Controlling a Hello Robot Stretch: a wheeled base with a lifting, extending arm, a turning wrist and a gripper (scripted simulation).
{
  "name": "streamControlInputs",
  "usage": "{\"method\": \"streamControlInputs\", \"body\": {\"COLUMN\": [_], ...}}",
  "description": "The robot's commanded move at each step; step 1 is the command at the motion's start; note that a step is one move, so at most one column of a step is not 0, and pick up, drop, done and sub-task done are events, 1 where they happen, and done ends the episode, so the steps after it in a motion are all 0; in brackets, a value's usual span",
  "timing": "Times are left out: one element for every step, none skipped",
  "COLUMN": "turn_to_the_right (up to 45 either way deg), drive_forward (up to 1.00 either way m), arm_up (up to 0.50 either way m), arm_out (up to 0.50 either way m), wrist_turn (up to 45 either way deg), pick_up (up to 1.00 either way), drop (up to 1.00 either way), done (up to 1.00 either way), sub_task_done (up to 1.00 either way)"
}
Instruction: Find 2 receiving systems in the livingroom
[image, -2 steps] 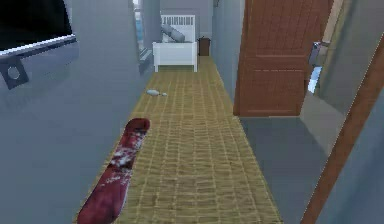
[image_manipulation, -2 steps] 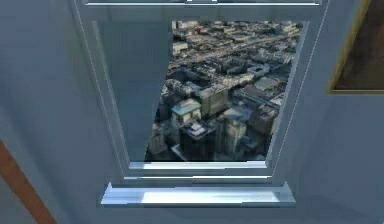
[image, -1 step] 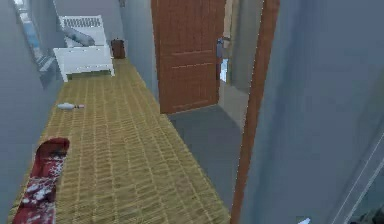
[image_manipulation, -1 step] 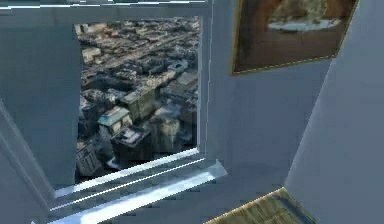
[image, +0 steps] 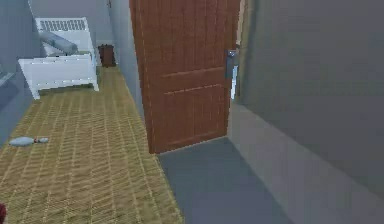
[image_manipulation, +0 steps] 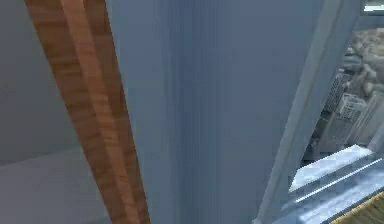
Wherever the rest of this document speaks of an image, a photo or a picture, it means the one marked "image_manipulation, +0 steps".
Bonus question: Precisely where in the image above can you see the grey framed window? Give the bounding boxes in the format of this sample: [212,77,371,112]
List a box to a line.
[254,0,384,224]

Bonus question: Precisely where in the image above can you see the brown wooden door frame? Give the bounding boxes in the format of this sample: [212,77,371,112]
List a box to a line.
[23,0,152,224]

